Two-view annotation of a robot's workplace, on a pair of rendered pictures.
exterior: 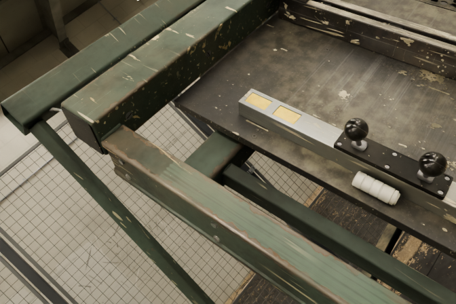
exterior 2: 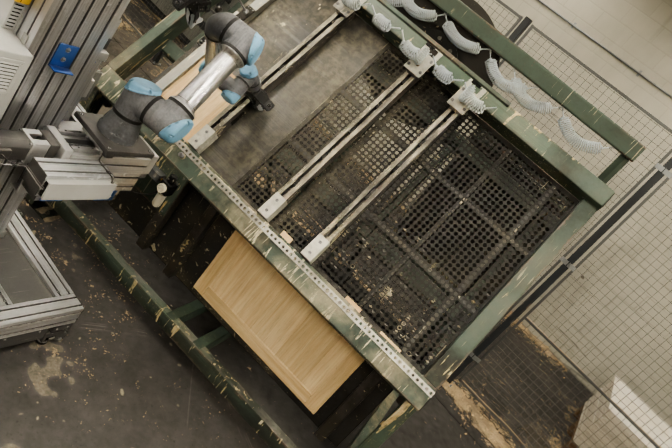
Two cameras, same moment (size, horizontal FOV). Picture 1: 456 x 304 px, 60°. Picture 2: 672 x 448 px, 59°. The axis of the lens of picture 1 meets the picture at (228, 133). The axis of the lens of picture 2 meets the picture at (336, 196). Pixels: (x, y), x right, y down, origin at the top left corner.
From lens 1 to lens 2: 3.07 m
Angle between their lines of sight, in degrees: 46
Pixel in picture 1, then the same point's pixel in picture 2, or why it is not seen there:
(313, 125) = (260, 2)
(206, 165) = not seen: outside the picture
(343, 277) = not seen: outside the picture
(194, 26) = not seen: outside the picture
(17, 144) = not seen: outside the picture
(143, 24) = not seen: outside the picture
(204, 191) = not seen: outside the picture
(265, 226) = not seen: outside the picture
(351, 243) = not seen: hidden behind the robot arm
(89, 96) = not seen: outside the picture
